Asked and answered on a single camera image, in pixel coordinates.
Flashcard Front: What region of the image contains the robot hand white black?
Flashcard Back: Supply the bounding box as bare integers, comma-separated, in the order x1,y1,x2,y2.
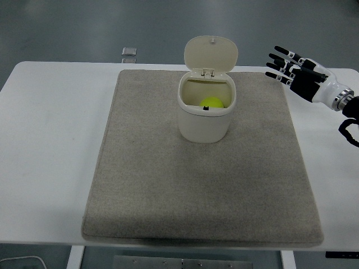
265,45,349,105

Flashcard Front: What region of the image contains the beige fabric mat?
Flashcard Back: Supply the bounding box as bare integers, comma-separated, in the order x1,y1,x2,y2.
81,69,325,249

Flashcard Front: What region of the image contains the grey metal plate with screws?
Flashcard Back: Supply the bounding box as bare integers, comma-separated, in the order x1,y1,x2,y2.
112,255,255,269

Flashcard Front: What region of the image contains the white table leg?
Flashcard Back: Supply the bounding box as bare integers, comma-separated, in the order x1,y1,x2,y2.
280,250,295,269
66,245,85,269

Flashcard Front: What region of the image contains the cream lidded plastic box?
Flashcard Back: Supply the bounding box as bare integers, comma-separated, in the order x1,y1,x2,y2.
177,34,239,144

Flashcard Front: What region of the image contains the white cable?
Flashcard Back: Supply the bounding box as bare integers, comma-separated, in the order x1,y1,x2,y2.
0,255,47,269

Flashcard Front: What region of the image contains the black table control panel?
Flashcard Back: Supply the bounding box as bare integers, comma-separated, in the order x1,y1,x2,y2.
325,251,359,259

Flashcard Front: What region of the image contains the yellow-green tennis ball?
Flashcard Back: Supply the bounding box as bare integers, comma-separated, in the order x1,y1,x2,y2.
199,96,225,108

